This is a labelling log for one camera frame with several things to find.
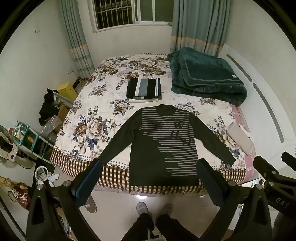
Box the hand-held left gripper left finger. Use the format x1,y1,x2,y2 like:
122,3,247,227
26,159,103,241

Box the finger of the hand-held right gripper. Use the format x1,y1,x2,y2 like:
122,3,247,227
253,156,281,184
281,152,296,168

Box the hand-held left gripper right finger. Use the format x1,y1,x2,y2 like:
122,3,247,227
196,158,272,241

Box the dark striped sweater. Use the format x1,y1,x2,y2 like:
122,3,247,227
98,104,236,187

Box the person's right forearm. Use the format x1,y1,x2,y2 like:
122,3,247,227
272,211,296,241

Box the black clothes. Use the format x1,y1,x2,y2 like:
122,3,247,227
39,88,58,126

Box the pink mattress sheet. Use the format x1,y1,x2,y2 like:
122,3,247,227
231,104,258,186

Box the white shoes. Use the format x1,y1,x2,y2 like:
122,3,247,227
46,172,60,187

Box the grey pillow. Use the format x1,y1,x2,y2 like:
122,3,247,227
226,122,253,156

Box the person's right shoe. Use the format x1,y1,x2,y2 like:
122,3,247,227
159,203,174,217

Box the person's shoe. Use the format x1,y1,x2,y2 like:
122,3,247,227
136,202,149,217
159,203,174,217

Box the white headboard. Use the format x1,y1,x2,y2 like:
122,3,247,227
216,44,296,186

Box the person's right leg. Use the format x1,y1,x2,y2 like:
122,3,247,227
154,214,200,241

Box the person's leg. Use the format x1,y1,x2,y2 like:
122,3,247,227
154,214,200,241
121,213,155,241

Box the person's left shoe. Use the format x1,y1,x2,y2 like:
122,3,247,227
136,202,149,217

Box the person's left leg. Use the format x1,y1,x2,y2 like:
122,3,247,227
121,213,155,241

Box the clear plastic bag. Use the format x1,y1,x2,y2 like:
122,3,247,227
40,115,63,139

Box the red patterned bag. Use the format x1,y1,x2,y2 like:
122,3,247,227
7,182,31,210

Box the teal shelf rack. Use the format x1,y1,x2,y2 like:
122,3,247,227
10,120,54,164

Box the floral bedsheet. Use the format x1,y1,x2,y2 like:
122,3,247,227
50,52,247,194

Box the cardboard box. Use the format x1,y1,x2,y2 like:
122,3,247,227
57,105,69,123

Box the floor fan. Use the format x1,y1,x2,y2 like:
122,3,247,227
0,125,33,171

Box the white rack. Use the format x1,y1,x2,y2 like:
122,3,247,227
53,91,74,108

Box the yellow box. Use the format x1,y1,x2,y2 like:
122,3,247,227
57,82,78,101

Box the folded white garment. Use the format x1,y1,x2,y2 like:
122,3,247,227
129,97,159,103

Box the green blanket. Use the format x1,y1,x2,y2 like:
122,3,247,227
167,47,248,107

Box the folded striped garment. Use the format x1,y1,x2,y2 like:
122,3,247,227
125,77,162,100

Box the green curtain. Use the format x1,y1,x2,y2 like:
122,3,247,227
57,0,96,81
170,0,231,57

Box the window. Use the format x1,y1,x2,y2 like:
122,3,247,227
92,0,173,33

